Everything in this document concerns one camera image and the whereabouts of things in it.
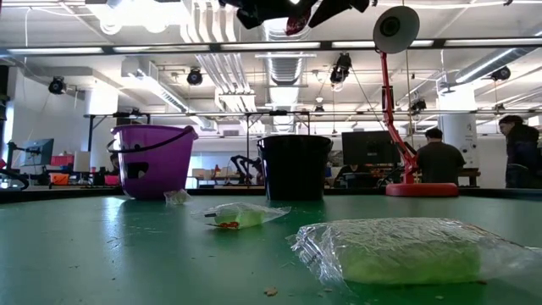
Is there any clear green candy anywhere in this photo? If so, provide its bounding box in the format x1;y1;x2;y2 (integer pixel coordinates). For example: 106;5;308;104
287;217;542;287
191;202;292;231
163;188;194;208

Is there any black monitor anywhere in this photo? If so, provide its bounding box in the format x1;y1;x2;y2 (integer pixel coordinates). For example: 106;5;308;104
340;130;401;167
21;137;55;168

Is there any purple plastic bucket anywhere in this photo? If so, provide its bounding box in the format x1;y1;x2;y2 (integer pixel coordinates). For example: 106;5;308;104
106;124;200;201

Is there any white pillar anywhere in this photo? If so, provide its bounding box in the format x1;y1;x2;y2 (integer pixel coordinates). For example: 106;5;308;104
437;84;480;169

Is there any red desk lamp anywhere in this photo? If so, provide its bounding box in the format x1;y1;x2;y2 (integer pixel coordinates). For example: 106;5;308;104
372;5;461;198

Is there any black plastic bucket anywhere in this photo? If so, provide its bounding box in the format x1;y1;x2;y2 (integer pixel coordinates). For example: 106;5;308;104
256;134;335;202

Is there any silver ceiling duct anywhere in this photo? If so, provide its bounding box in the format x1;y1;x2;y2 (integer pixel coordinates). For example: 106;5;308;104
438;45;542;92

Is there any green table mat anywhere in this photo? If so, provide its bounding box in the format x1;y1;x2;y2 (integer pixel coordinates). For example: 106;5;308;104
0;193;542;305

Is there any person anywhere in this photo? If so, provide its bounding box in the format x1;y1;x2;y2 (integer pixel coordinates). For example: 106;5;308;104
497;114;542;190
416;127;467;186
333;164;374;189

